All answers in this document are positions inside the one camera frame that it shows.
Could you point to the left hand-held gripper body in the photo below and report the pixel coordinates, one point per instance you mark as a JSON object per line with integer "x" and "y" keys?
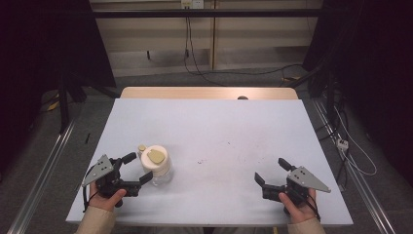
{"x": 108, "y": 180}

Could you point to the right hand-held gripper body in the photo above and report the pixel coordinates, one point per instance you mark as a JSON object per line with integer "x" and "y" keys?
{"x": 297, "y": 187}

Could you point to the clear jar with white lid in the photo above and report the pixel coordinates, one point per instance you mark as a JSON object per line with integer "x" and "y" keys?
{"x": 156, "y": 165}

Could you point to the person's left hand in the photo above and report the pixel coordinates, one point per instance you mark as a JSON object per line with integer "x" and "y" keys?
{"x": 105, "y": 200}

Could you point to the person's right hand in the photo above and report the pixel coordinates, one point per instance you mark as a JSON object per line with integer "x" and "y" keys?
{"x": 300, "y": 209}

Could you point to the white power plug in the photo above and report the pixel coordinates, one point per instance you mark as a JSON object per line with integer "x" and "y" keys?
{"x": 342, "y": 144}

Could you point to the white table cover board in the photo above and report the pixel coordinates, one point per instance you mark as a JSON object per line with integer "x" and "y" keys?
{"x": 214, "y": 136}

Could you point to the small dark round object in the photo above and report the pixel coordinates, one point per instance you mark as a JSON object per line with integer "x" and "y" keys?
{"x": 242, "y": 97}

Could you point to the black metal stand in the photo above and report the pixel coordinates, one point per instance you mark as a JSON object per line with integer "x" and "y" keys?
{"x": 63, "y": 104}
{"x": 330, "y": 94}

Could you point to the wooden table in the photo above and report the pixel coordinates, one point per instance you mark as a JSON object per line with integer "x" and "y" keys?
{"x": 207, "y": 93}

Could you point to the black curtain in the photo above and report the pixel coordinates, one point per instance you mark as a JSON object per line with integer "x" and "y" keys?
{"x": 373, "y": 65}
{"x": 48, "y": 42}

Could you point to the black horizontal bar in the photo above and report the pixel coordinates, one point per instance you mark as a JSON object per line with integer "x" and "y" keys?
{"x": 207, "y": 13}

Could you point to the aluminium floor rail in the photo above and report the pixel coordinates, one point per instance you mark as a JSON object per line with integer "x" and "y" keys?
{"x": 42, "y": 177}
{"x": 357, "y": 175}

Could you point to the white wall socket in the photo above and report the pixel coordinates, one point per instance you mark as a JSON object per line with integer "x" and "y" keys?
{"x": 192, "y": 4}

